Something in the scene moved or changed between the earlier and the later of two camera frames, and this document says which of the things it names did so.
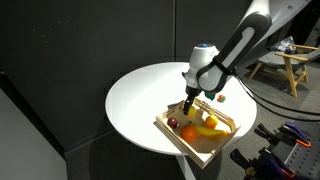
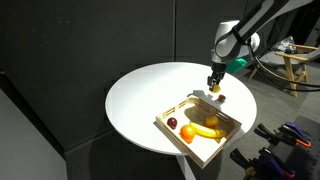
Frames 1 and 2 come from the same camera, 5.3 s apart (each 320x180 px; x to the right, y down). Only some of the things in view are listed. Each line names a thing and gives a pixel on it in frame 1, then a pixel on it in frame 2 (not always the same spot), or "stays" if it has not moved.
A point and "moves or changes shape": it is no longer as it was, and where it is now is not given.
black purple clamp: (267, 166) stays
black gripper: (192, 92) → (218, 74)
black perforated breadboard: (304, 160) stays
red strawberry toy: (221, 98) stays
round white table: (143, 93) stays
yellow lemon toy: (192, 111) moves or changes shape
